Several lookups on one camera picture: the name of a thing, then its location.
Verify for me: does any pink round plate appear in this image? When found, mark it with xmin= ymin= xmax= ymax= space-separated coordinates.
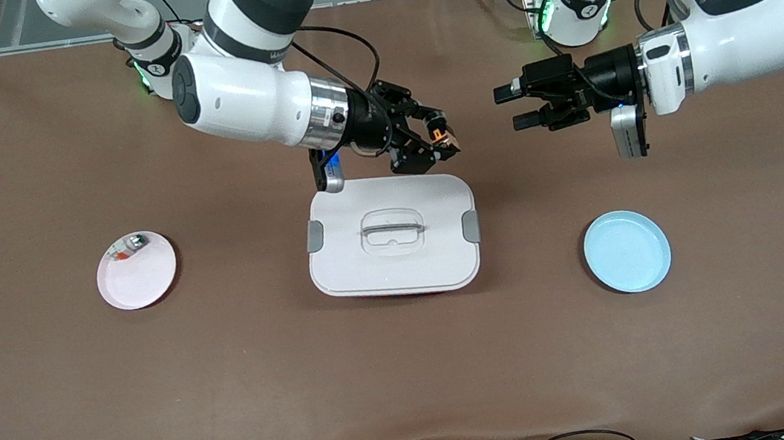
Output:
xmin=91 ymin=227 xmax=183 ymax=315

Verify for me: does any orange black switch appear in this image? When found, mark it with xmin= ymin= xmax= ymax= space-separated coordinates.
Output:
xmin=424 ymin=111 xmax=464 ymax=156

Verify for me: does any light blue round plate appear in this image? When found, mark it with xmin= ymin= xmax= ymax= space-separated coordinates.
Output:
xmin=579 ymin=205 xmax=676 ymax=299

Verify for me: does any white lidded storage box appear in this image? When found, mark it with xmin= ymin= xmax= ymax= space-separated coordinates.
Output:
xmin=298 ymin=164 xmax=489 ymax=309

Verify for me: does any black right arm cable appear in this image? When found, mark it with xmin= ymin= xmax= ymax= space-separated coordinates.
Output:
xmin=289 ymin=16 xmax=386 ymax=105

